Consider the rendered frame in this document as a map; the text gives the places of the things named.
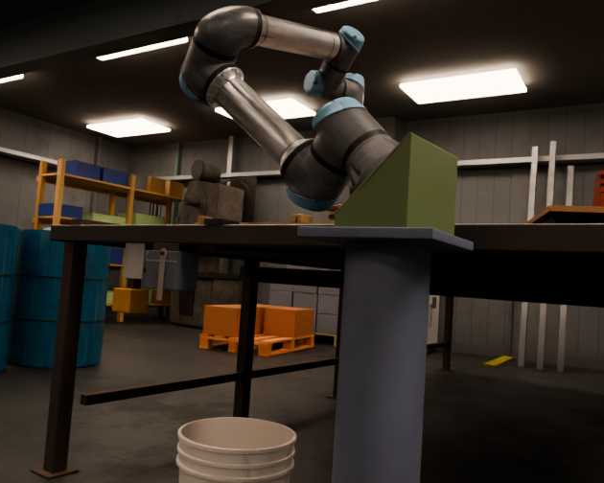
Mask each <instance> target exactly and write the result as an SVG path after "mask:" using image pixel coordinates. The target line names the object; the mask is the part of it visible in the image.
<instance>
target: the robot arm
mask: <svg viewBox="0 0 604 483"><path fill-rule="evenodd" d="M363 42H364V37H363V35H362V34H361V33H360V32H359V31H358V30H356V29H355V28H353V27H350V26H342V27H341V29H340V31H338V33H334V32H330V31H326V30H322V29H318V28H315V27H311V26H307V25H303V24H299V23H295V22H291V21H288V20H284V19H280V18H276V17H272V16H268V15H264V14H262V13H261V12H260V10H258V9H256V8H253V7H249V6H228V7H224V8H220V9H217V10H215V11H212V12H210V13H208V14H207V15H205V16H204V17H203V18H202V19H201V20H200V21H199V22H198V24H197V26H196V29H195V32H194V36H193V38H192V41H191V44H190V47H189V49H188V52H187V55H186V58H185V60H184V62H183V63H182V65H181V69H180V75H179V84H180V87H181V89H182V91H183V92H184V93H185V94H186V96H188V97H189V98H190V99H191V100H193V101H197V103H198V104H202V105H206V106H220V107H221V108H222V109H223V110H224V111H225V112H226V113H227V114H228V115H229V116H230V117H231V118H232V119H233V120H234V121H235V122H236V123H237V124H238V125H239V126H240V127H241V128H242V129H243V130H244V131H245V132H246V133H247V134H248V135H250V136H251V137H252V138H253V139H254V140H255V141H256V142H257V143H258V144H259V145H260V146H261V147H262V148H263V149H264V150H265V151H266V152H267V153H268V154H269V155H270V156H271V157H272V158H273V159H274V160H275V161H276V162H277V163H278V164H279V165H280V174H281V175H282V176H283V177H284V178H285V179H286V180H287V181H288V182H289V184H288V185H287V189H286V192H287V195H288V197H289V199H290V200H291V201H292V202H293V203H295V204H296V205H298V206H300V207H301V208H304V209H306V210H311V211H314V212H322V211H326V210H328V209H330V208H331V207H332V206H333V205H334V203H335V202H336V201H337V200H338V199H339V197H340V194H341V193H342V191H343V190H344V188H345V187H346V185H347V184H349V186H350V195H351V194H352V193H353V192H354V191H355V190H356V189H357V188H358V186H359V185H360V184H361V183H362V182H363V181H364V180H365V179H366V178H367V177H368V176H369V174H370V173H372V172H373V171H374V170H375V169H376V168H377V167H378V166H379V165H380V164H381V163H382V161H383V160H384V159H385V158H386V156H387V155H388V154H389V153H391V152H392V151H393V150H394V148H395V147H396V146H397V145H398V144H399V142H397V141H395V140H393V139H392V138H391V137H390V136H389V135H388V134H387V133H386V132H385V130H384V129H383V128H382V127H381V126H380V125H379V123H378V122H377V121H376V120H375V119H374V118H373V117H372V116H371V114H370V113H369V112H368V110H367V108H366V107H364V106H363V96H364V78H363V76H361V75H359V74H353V73H347V72H348V70H349V68H350V67H351V65H352V63H353V61H354V59H355V58H356V56H357V54H358V53H359V52H360V48H361V46H362V44H363ZM255 46H261V47H266V48H270V49H275V50H280V51H285V52H290V53H295V54H299V55H303V56H308V57H313V58H322V59H324V61H323V63H322V65H321V67H320V69H319V71H318V70H312V71H310V72H309V73H308V74H307V76H306V78H305V80H304V90H305V93H306V94H307V95H308V96H311V97H314V98H317V99H318V100H319V99H320V100H324V101H327V102H329V103H326V104H325V105H324V106H322V107H321V108H320V109H319V110H318V111H317V113H316V114H315V115H314V118H313V122H312V127H313V131H314V133H315V134H316V136H315V138H314V139H313V138H311V139H305V138H304V137H303V136H301V135H300V134H299V133H298V132H297V131H296V130H295V129H294V128H293V127H292V126H291V125H290V124H289V123H288V122H287V121H286V120H285V119H283V118H282V117H281V116H280V115H279V114H278V113H277V112H276V111H275V110H274V109H273V108H272V107H271V106H270V105H269V104H268V103H266V102H265V101H264V100H263V99H262V98H261V97H260V96H259V95H258V94H257V93H256V92H255V91H254V90H253V89H252V88H251V87H250V86H249V85H247V84H246V83H245V82H244V73H243V71H242V70H241V69H240V68H239V67H238V66H237V65H236V64H235V62H236V59H237V57H238V54H239V52H240V50H241V49H242V48H248V49H252V48H254V47H255Z"/></svg>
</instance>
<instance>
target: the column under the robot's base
mask: <svg viewBox="0 0 604 483"><path fill-rule="evenodd" d="M297 237H301V238H306V239H311V240H317V241H322V242H330V243H335V244H341V245H346V252H345V267H344V283H343V299H342V315H341V330H340V346H339V362H338V377H337V408H336V423H335V440H334V455H333V471H332V483H420V472H421V453H422V434H423V416H424V397H425V377H426V358H427V340H428V321H429V301H430V264H431V251H432V250H443V251H473V250H474V243H473V242H472V241H467V240H464V239H462V238H459V237H457V236H454V235H451V234H449V233H446V232H443V231H440V230H438V229H435V228H432V227H326V226H299V227H298V228H297Z"/></svg>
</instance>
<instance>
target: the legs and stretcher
mask: <svg viewBox="0 0 604 483"><path fill-rule="evenodd" d="M253 266H257V267H260V261H255V260H244V277H243V290H242V303H241V317H240V329H239V343H238V355H237V369H236V372H231V373H224V374H217V375H211V376H204V377H197V378H190V379H178V380H171V381H164V382H158V383H151V384H144V385H137V386H131V387H125V388H118V389H111V390H105V391H98V392H91V393H84V394H81V404H83V405H91V404H98V403H109V402H115V401H120V400H126V399H132V398H138V397H144V396H149V395H155V394H161V393H167V392H173V391H178V390H185V389H191V388H197V387H202V386H208V385H214V384H220V383H226V382H231V381H235V395H234V408H233V417H240V418H248V414H249V401H250V387H251V379H254V378H259V377H266V376H272V375H278V374H284V373H289V372H295V371H301V370H307V369H313V368H318V367H324V366H330V365H335V377H334V394H333V395H331V396H327V398H330V399H335V400H336V399H337V377H338V362H339V346H340V330H341V315H342V299H343V288H340V289H339V300H338V317H337V346H336V357H331V358H324V359H318V360H311V361H304V362H297V363H291V364H284V365H277V366H270V367H265V368H258V369H252V360H253V348H254V334H255V321H256V308H257V294H258V283H256V282H252V271H253ZM452 331H453V297H452V296H446V305H445V324H444V342H437V343H431V344H427V350H428V349H434V348H441V347H443V363H442V368H439V369H438V370H443V371H450V372H451V371H453V370H454V369H451V351H452Z"/></svg>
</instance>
